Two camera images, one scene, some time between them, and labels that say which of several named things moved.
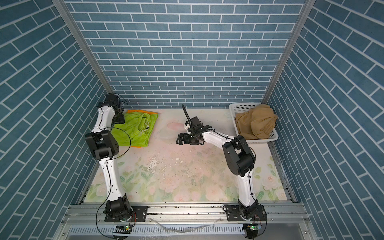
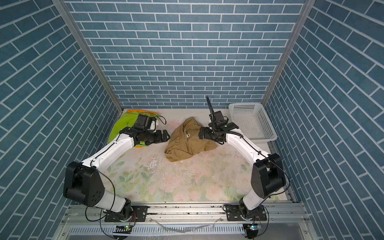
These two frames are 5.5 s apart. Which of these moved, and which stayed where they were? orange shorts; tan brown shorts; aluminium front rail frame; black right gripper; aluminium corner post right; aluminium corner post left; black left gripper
Moved: black left gripper; tan brown shorts; black right gripper
Stayed: aluminium front rail frame; orange shorts; aluminium corner post right; aluminium corner post left
